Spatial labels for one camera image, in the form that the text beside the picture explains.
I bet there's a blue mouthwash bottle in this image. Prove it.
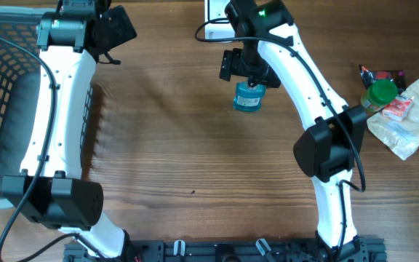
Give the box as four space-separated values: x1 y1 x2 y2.
233 82 266 112

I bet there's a green lid jar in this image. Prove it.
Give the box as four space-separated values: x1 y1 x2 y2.
361 79 398 112

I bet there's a black red snack wrapper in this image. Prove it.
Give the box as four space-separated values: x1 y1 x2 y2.
359 64 407 94

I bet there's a red snack packet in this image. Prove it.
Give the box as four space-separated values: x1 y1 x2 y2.
381 95 413 122

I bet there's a white long pouch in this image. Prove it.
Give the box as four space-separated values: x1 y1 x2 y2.
367 79 419 160

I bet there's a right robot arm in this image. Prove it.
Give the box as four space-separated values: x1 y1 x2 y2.
218 0 366 261

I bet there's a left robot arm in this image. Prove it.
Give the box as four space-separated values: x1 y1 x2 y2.
2 1 137 261

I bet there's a white barcode scanner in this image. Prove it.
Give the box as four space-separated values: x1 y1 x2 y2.
204 0 234 39

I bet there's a grey plastic mesh basket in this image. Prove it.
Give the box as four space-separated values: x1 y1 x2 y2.
0 7 57 210

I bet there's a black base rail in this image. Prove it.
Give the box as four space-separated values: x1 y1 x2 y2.
63 237 388 262

